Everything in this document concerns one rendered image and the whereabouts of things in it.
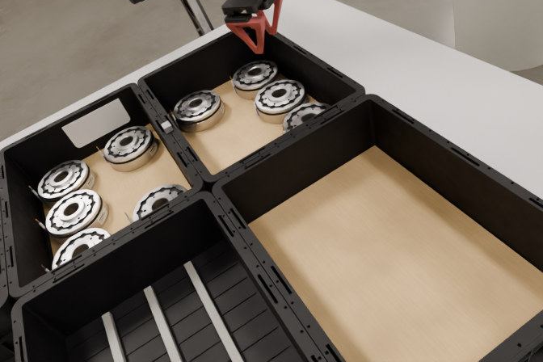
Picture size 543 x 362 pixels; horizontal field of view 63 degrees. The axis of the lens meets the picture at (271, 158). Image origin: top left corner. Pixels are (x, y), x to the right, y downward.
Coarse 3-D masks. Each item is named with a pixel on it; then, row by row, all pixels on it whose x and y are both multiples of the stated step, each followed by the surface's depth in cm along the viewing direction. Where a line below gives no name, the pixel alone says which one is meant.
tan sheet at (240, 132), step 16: (224, 96) 99; (240, 112) 93; (208, 128) 92; (224, 128) 91; (240, 128) 89; (256, 128) 88; (272, 128) 87; (192, 144) 90; (208, 144) 88; (224, 144) 87; (240, 144) 86; (256, 144) 85; (208, 160) 85; (224, 160) 84
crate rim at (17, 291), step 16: (112, 96) 92; (144, 96) 88; (80, 112) 90; (48, 128) 89; (160, 128) 79; (16, 144) 87; (176, 144) 74; (0, 160) 84; (0, 176) 81; (192, 176) 68; (0, 192) 77; (192, 192) 65; (160, 208) 65; (112, 240) 63; (16, 256) 65; (80, 256) 62; (16, 272) 63; (48, 272) 61; (16, 288) 60; (32, 288) 60
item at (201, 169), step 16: (304, 48) 85; (176, 64) 95; (320, 64) 80; (144, 80) 93; (352, 80) 75; (352, 96) 72; (160, 112) 82; (320, 112) 71; (176, 128) 77; (304, 128) 69; (272, 144) 68; (192, 160) 70; (240, 160) 67; (208, 176) 67; (224, 176) 66
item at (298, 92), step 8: (280, 80) 92; (288, 80) 91; (264, 88) 92; (296, 88) 89; (304, 88) 88; (256, 96) 90; (264, 96) 90; (296, 96) 87; (304, 96) 87; (256, 104) 88; (264, 104) 88; (272, 104) 87; (280, 104) 86; (288, 104) 86; (296, 104) 85; (272, 112) 86
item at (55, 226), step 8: (80, 192) 83; (88, 192) 82; (64, 200) 83; (88, 200) 80; (96, 200) 80; (56, 208) 81; (88, 208) 79; (96, 208) 78; (48, 216) 80; (56, 216) 80; (80, 216) 78; (88, 216) 77; (48, 224) 79; (56, 224) 79; (64, 224) 78; (72, 224) 77; (80, 224) 76; (56, 232) 77; (64, 232) 76; (72, 232) 76
